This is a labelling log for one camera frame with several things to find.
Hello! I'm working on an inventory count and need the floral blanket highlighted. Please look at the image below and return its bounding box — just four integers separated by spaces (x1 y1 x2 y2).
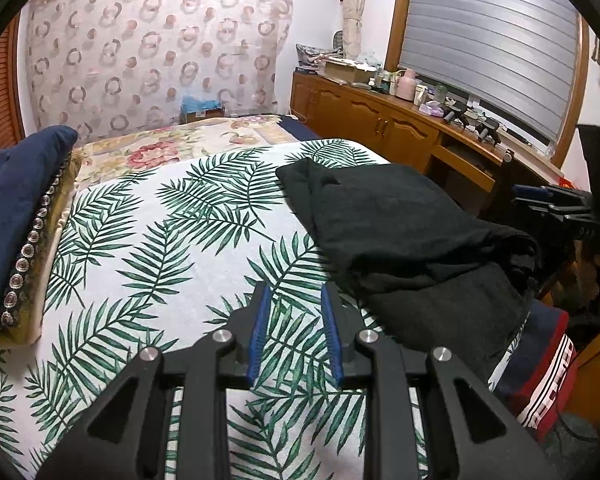
72 114 331 191

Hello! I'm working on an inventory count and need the lace window curtain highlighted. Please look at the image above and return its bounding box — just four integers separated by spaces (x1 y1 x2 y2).
340 0 371 61

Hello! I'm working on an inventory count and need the navy studded cushion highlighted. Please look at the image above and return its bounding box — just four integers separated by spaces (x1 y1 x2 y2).
0 125 83 346

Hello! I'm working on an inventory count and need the red striped cloth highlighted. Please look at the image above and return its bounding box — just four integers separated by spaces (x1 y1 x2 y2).
490 305 578 431

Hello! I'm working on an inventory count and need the wooden louvre wardrobe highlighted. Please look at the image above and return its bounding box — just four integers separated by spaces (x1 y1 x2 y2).
0 15 26 171

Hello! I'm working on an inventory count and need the cardboard box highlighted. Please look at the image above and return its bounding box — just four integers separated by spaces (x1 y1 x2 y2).
324 57 376 86

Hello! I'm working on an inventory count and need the grey window blind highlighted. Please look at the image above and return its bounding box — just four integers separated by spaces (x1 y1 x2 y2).
397 0 583 143

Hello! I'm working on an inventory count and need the blue box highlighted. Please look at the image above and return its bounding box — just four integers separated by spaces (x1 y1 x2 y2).
180 94 226 125

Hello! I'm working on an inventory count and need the ring pattern curtain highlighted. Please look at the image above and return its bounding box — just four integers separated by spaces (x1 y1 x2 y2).
25 0 296 143

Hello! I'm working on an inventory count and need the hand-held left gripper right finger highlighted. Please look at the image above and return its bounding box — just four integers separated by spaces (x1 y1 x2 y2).
321 284 556 480

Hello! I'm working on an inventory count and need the wooden cabinet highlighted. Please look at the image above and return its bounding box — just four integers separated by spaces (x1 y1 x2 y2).
290 71 576 221

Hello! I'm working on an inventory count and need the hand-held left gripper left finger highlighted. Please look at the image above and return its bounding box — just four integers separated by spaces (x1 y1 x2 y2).
35 281 273 480

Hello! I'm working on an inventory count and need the leaf print cloth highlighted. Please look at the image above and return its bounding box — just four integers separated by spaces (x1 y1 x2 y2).
0 137 511 480

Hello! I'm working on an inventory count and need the patterned bag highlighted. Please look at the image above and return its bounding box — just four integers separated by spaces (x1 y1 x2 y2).
295 42 341 73

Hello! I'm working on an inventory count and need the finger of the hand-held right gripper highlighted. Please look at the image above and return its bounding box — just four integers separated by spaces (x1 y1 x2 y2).
512 185 588 202
512 200 595 221

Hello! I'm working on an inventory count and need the black t-shirt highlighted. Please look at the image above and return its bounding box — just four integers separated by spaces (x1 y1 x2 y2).
275 157 541 391

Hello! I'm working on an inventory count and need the black device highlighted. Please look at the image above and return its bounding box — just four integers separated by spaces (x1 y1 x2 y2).
475 117 501 148

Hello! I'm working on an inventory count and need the pink thermos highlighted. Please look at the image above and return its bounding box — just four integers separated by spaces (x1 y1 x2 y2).
396 69 417 101

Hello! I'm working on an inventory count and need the wooden window frame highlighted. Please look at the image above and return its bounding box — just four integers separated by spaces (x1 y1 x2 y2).
385 0 591 171

